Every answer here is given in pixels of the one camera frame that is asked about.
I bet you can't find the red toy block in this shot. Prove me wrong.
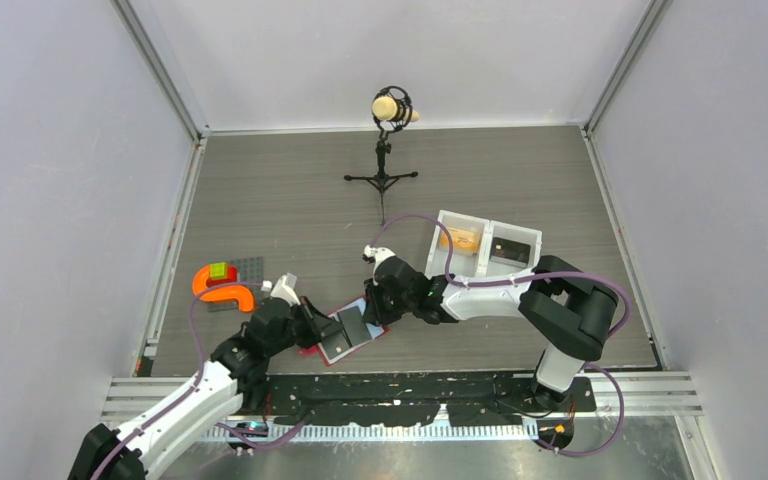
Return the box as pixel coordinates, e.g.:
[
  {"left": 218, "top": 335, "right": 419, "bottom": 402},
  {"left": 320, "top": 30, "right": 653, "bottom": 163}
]
[{"left": 207, "top": 264, "right": 239, "bottom": 287}]

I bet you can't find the orange credit card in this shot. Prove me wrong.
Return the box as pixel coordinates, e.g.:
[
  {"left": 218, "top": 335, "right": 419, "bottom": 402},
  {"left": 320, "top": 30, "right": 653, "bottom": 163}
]
[{"left": 437, "top": 226, "right": 483, "bottom": 256}]

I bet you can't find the grey studded baseplate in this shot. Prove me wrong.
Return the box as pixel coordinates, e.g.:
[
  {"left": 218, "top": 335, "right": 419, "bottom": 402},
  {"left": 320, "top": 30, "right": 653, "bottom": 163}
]
[{"left": 203, "top": 256, "right": 264, "bottom": 313}]

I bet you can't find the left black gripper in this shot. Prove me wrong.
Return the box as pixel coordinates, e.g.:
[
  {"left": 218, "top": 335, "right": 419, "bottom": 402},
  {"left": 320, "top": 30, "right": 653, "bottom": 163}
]
[{"left": 266, "top": 296, "right": 342, "bottom": 357}]

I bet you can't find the green toy block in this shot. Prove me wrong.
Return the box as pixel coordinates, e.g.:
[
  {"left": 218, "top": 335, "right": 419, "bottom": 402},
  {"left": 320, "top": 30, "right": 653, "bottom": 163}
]
[{"left": 208, "top": 262, "right": 230, "bottom": 282}]

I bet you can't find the beige microphone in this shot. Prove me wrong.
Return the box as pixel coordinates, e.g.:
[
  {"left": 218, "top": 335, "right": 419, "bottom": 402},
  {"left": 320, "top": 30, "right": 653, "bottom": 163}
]
[{"left": 371, "top": 95, "right": 420, "bottom": 124}]

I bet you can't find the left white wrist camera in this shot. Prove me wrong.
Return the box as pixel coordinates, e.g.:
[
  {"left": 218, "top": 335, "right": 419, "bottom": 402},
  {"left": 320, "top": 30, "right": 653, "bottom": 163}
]
[{"left": 260, "top": 273, "right": 301, "bottom": 306}]

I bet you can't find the red card holder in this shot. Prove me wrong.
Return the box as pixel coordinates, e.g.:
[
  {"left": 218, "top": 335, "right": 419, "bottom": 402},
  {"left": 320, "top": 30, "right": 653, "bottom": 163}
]
[{"left": 298, "top": 297, "right": 389, "bottom": 366}]

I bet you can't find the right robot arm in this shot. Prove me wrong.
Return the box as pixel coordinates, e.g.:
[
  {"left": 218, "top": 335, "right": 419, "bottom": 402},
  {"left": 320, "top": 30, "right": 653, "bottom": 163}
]
[{"left": 363, "top": 247, "right": 630, "bottom": 411}]

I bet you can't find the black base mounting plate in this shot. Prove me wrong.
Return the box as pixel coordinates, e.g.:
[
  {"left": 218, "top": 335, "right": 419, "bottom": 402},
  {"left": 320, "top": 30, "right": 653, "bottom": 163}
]
[{"left": 244, "top": 371, "right": 596, "bottom": 427}]

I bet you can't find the white two-compartment tray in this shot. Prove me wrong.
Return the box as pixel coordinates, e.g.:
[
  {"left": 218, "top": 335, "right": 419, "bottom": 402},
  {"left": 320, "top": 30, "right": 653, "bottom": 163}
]
[{"left": 425, "top": 210, "right": 542, "bottom": 277}]

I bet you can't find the black microphone tripod stand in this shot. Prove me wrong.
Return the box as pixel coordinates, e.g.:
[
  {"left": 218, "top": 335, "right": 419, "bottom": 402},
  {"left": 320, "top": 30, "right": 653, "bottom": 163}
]
[{"left": 343, "top": 85, "right": 419, "bottom": 226}]

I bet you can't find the black credit card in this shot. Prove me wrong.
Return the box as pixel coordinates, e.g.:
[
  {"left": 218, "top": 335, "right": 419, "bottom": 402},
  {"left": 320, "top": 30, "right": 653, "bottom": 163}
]
[
  {"left": 338, "top": 307, "right": 372, "bottom": 347},
  {"left": 489, "top": 237, "right": 532, "bottom": 268},
  {"left": 317, "top": 332, "right": 352, "bottom": 366}
]

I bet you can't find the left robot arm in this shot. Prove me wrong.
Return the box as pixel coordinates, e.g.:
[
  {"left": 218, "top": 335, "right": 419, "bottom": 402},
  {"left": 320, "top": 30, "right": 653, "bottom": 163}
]
[{"left": 68, "top": 297, "right": 343, "bottom": 479}]

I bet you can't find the orange curved plastic piece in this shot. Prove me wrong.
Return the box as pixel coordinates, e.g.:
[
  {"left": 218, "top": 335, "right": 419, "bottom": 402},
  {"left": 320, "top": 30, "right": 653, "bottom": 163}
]
[{"left": 191, "top": 261, "right": 255, "bottom": 313}]

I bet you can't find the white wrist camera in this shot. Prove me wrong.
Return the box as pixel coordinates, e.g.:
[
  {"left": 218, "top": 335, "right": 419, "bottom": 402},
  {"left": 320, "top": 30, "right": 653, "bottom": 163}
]
[
  {"left": 260, "top": 273, "right": 301, "bottom": 306},
  {"left": 362, "top": 245, "right": 396, "bottom": 269}
]

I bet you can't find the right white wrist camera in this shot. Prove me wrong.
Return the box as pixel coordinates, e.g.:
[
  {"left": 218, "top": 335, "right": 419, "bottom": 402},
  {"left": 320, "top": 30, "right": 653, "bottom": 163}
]
[{"left": 362, "top": 245, "right": 396, "bottom": 269}]

